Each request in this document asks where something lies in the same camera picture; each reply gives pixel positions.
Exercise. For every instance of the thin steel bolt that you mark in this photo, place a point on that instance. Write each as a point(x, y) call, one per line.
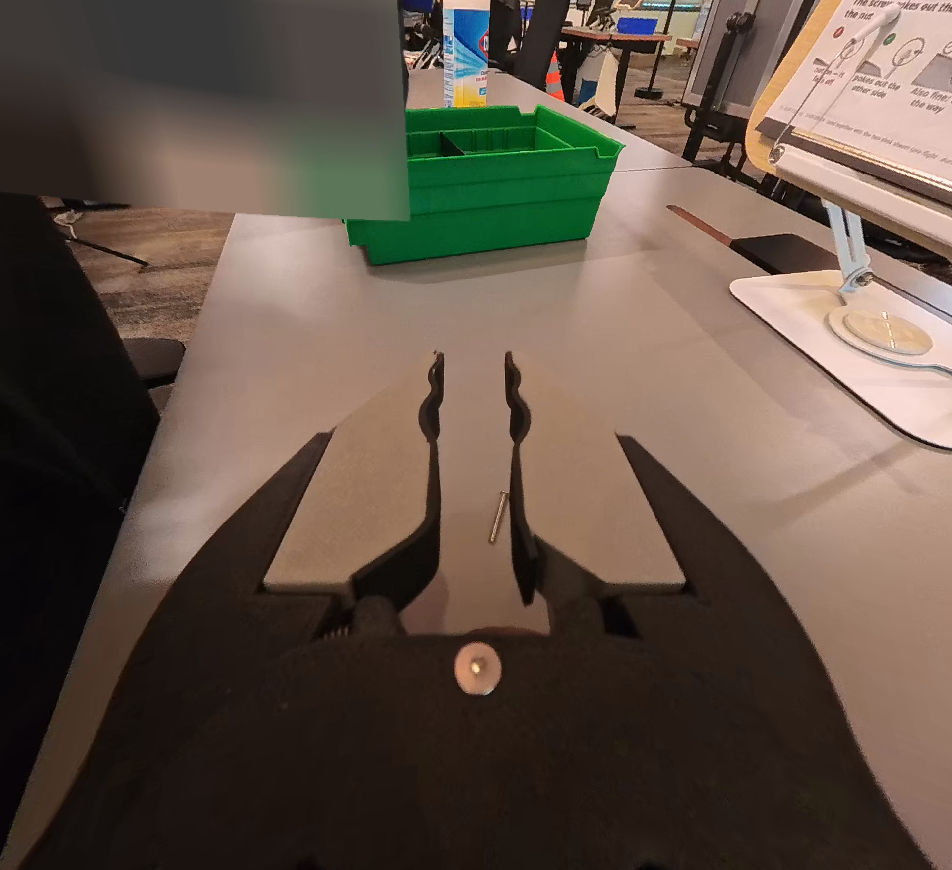
point(497, 517)

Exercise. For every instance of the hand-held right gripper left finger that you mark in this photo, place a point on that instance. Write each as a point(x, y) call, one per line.
point(357, 505)

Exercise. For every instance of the green plastic bin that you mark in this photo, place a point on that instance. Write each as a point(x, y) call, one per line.
point(483, 215)

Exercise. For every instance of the wooden book stand white base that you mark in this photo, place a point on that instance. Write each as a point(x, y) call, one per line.
point(803, 312)

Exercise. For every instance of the black flat desk plate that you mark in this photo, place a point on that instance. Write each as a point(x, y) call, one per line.
point(781, 253)

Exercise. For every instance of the small blue bin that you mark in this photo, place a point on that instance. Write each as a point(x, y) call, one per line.
point(637, 25)

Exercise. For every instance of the orange traffic cone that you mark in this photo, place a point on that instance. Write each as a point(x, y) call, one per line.
point(555, 78)

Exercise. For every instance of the black bin divider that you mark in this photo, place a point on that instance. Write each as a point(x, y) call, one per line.
point(455, 143)

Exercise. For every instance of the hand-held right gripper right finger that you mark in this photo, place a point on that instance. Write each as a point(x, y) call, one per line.
point(595, 505)

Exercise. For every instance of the wipes canister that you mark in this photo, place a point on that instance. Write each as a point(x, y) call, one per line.
point(466, 44)

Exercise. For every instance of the black office chair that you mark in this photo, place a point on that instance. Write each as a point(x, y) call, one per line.
point(543, 30)
point(152, 358)

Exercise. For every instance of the printed instruction sheet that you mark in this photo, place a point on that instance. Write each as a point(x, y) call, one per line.
point(877, 67)

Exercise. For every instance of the wooden top office desk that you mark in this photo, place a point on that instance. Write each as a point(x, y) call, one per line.
point(595, 33)

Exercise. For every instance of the black pole stand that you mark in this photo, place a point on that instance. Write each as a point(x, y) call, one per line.
point(651, 94)

